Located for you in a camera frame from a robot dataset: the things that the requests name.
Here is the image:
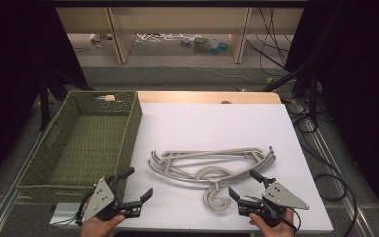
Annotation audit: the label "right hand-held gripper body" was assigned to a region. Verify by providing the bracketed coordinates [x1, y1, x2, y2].
[237, 177, 310, 229]

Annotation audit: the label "black metal stand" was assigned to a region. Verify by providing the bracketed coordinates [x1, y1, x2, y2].
[262, 57, 322, 124]
[38, 67, 96, 132]

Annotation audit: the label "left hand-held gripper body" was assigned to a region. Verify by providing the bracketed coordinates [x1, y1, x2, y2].
[75, 175, 143, 226]

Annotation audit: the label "light wooden shelf unit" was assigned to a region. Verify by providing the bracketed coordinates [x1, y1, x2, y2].
[56, 6, 305, 65]

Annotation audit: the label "colourful plastic toys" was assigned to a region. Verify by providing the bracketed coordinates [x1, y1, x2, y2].
[179, 35, 234, 56]

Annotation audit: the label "white rope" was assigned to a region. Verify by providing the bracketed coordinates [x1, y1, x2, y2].
[135, 32, 195, 44]

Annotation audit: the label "person's right hand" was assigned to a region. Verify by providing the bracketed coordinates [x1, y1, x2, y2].
[247, 207, 296, 237]

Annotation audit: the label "green woven basket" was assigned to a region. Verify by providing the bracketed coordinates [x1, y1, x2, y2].
[15, 90, 144, 204]

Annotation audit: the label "hanging black cables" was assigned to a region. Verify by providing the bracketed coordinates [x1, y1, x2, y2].
[244, 6, 294, 77]

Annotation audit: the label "looped black floor cable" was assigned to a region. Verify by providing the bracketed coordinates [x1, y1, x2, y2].
[312, 171, 359, 237]

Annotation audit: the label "person's left hand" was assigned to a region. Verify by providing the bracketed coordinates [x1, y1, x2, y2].
[79, 214, 126, 237]

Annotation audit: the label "white board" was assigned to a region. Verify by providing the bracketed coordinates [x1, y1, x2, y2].
[49, 102, 335, 234]

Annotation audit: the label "dark curtain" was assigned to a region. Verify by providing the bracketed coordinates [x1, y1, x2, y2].
[0, 0, 88, 196]
[284, 0, 379, 228]

